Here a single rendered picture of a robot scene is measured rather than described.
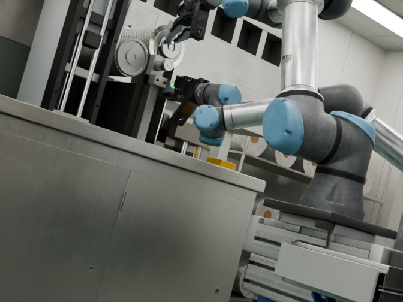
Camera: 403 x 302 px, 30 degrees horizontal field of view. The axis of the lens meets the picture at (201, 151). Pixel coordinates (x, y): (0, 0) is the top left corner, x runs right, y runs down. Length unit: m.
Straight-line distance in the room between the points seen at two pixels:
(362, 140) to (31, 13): 1.33
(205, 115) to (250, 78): 1.11
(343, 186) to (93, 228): 0.75
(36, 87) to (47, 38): 0.16
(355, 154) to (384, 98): 5.92
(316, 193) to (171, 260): 0.71
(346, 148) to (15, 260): 0.89
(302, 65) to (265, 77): 1.55
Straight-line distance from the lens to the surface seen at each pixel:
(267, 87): 3.31
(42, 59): 2.44
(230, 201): 2.41
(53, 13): 2.48
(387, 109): 7.59
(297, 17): 1.83
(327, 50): 7.14
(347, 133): 1.72
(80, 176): 2.06
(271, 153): 6.07
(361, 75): 7.54
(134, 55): 2.46
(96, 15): 2.24
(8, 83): 2.60
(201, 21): 2.39
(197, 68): 3.04
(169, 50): 2.51
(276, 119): 1.68
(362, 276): 1.43
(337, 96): 2.14
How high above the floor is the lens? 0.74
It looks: 5 degrees up
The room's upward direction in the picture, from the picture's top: 15 degrees clockwise
